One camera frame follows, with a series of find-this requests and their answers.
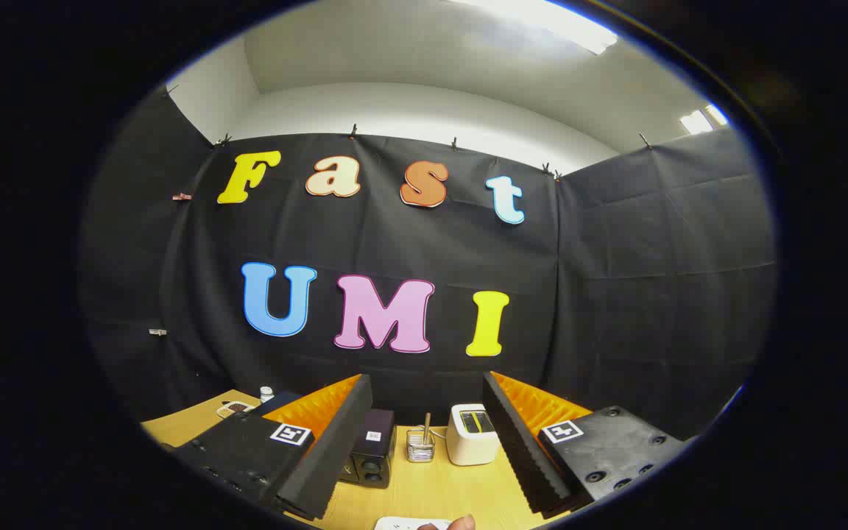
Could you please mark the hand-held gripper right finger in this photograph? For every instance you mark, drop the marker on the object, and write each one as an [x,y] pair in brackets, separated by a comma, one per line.
[516,449]

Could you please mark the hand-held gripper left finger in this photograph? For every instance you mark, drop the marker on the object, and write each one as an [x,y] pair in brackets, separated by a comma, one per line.
[336,449]

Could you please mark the black toaster oven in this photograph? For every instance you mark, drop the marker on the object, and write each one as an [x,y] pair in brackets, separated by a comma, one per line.
[372,453]

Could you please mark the pink ham slice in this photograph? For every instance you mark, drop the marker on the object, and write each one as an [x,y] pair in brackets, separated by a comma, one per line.
[461,525]

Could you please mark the white square plate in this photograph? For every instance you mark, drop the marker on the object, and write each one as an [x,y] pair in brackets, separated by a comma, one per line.
[398,525]

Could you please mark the white slot toaster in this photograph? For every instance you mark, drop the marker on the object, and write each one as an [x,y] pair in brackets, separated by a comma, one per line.
[468,445]

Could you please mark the small white bottle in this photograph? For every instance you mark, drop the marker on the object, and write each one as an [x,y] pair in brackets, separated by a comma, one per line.
[266,395]

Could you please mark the thin wooden stick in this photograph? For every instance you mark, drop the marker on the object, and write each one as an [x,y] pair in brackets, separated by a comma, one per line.
[428,425]

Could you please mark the small ceiling light panel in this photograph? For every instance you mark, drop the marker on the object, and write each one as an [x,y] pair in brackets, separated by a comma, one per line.
[702,120]

